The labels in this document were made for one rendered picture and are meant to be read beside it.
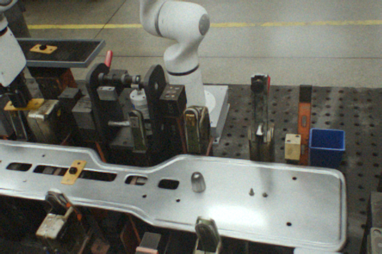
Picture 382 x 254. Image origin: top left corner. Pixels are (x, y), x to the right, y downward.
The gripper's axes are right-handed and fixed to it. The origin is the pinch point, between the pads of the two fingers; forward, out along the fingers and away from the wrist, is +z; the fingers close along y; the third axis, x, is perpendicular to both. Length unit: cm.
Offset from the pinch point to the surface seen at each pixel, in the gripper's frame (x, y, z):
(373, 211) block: 74, 9, 27
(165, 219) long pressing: 30.6, 12.5, 26.3
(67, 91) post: -4.0, -24.1, 15.7
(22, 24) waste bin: -159, -238, 90
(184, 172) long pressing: 32.7, -1.8, 26.1
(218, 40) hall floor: 7, -252, 123
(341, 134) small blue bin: 76, -41, 49
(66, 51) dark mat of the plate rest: -7.0, -36.4, 9.4
